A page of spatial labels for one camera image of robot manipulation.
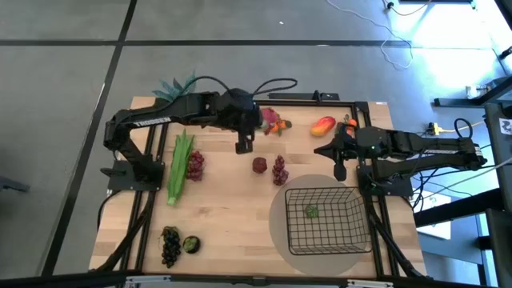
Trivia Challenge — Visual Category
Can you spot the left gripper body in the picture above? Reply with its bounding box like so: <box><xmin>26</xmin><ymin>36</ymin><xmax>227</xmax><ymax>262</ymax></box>
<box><xmin>233</xmin><ymin>102</ymin><xmax>264</xmax><ymax>137</ymax></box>

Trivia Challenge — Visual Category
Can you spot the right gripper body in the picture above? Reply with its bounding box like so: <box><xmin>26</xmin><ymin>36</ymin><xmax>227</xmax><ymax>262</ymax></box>
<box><xmin>338</xmin><ymin>126</ymin><xmax>363</xmax><ymax>162</ymax></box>

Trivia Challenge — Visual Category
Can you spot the pink dragon fruit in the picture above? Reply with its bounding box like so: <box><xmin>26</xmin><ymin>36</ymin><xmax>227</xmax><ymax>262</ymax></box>
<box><xmin>260</xmin><ymin>106</ymin><xmax>282</xmax><ymax>135</ymax></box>

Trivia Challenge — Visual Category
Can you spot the tangerine cluster with leaves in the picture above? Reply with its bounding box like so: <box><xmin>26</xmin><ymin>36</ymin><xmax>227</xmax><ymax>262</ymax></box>
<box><xmin>338</xmin><ymin>114</ymin><xmax>358</xmax><ymax>139</ymax></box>
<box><xmin>268</xmin><ymin>118</ymin><xmax>294</xmax><ymax>138</ymax></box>

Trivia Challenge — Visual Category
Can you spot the red yellow mango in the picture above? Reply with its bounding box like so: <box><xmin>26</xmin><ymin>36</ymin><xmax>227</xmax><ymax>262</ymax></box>
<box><xmin>310</xmin><ymin>115</ymin><xmax>337</xmax><ymax>138</ymax></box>

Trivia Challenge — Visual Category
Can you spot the red grape bunch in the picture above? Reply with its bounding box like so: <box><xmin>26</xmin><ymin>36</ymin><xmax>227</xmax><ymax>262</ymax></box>
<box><xmin>271</xmin><ymin>154</ymin><xmax>290</xmax><ymax>187</ymax></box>
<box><xmin>186</xmin><ymin>150</ymin><xmax>206</xmax><ymax>182</ymax></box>

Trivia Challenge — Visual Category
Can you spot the black wire basket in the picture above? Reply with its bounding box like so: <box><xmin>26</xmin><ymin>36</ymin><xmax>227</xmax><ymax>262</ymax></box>
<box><xmin>284</xmin><ymin>186</ymin><xmax>373</xmax><ymax>256</ymax></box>

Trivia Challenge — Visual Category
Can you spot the green corn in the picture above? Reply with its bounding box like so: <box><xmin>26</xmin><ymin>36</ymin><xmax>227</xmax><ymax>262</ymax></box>
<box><xmin>166</xmin><ymin>129</ymin><xmax>196</xmax><ymax>207</ymax></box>

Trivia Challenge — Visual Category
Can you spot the dark purple mangosteen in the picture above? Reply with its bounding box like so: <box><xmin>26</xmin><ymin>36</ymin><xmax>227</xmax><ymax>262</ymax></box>
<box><xmin>182</xmin><ymin>235</ymin><xmax>202</xmax><ymax>254</ymax></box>

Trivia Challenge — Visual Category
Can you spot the black grape bunch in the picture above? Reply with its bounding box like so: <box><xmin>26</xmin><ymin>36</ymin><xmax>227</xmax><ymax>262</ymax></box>
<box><xmin>159</xmin><ymin>226</ymin><xmax>182</xmax><ymax>269</ymax></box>

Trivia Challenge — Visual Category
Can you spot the potted plant in white pot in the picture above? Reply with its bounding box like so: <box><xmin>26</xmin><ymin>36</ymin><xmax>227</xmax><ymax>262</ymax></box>
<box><xmin>151</xmin><ymin>70</ymin><xmax>198</xmax><ymax>102</ymax></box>

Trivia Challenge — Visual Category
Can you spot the round grey placemat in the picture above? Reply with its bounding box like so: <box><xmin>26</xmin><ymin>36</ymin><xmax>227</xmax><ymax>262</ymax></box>
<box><xmin>268</xmin><ymin>174</ymin><xmax>381</xmax><ymax>278</ymax></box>

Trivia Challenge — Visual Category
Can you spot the black metal stand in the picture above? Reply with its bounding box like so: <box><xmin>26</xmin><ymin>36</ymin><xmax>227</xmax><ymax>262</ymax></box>
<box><xmin>434</xmin><ymin>75</ymin><xmax>512</xmax><ymax>109</ymax></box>

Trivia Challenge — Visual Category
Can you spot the black rig beam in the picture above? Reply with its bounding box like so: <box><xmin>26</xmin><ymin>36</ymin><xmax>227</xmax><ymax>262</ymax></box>
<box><xmin>0</xmin><ymin>270</ymin><xmax>512</xmax><ymax>288</ymax></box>

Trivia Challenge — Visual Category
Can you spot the dark grey equipment cabinet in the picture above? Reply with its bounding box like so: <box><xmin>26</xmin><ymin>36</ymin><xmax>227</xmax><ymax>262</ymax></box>
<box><xmin>483</xmin><ymin>102</ymin><xmax>512</xmax><ymax>211</ymax></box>

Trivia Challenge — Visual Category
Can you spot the dark floor stand foot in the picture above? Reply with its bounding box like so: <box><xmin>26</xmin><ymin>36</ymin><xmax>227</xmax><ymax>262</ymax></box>
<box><xmin>0</xmin><ymin>175</ymin><xmax>31</xmax><ymax>194</ymax></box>

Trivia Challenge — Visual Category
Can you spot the black aluminium table frame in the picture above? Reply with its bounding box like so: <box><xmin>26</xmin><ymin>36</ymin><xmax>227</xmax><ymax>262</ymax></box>
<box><xmin>119</xmin><ymin>98</ymin><xmax>401</xmax><ymax>280</ymax></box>

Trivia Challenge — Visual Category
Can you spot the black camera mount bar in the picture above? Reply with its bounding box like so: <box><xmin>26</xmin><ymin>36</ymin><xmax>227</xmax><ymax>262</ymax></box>
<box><xmin>267</xmin><ymin>90</ymin><xmax>341</xmax><ymax>102</ymax></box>

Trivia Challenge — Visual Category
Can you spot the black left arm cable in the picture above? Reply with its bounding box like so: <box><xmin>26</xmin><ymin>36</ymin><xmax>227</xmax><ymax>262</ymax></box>
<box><xmin>182</xmin><ymin>74</ymin><xmax>299</xmax><ymax>101</ymax></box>

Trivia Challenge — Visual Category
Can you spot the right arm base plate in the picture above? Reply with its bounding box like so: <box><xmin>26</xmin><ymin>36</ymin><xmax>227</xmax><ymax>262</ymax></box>
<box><xmin>357</xmin><ymin>164</ymin><xmax>414</xmax><ymax>198</ymax></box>

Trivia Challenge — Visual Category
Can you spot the black cable bundle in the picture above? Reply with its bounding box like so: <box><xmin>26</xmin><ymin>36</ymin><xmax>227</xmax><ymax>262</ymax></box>
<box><xmin>95</xmin><ymin>190</ymin><xmax>156</xmax><ymax>274</ymax></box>
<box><xmin>366</xmin><ymin>195</ymin><xmax>427</xmax><ymax>280</ymax></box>

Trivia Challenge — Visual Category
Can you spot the white floor cable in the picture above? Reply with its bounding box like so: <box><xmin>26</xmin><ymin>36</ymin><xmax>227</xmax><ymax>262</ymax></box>
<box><xmin>326</xmin><ymin>0</ymin><xmax>414</xmax><ymax>71</ymax></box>

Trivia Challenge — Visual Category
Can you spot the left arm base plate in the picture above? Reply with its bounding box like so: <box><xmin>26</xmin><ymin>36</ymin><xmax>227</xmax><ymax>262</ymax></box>
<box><xmin>99</xmin><ymin>159</ymin><xmax>166</xmax><ymax>192</ymax></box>

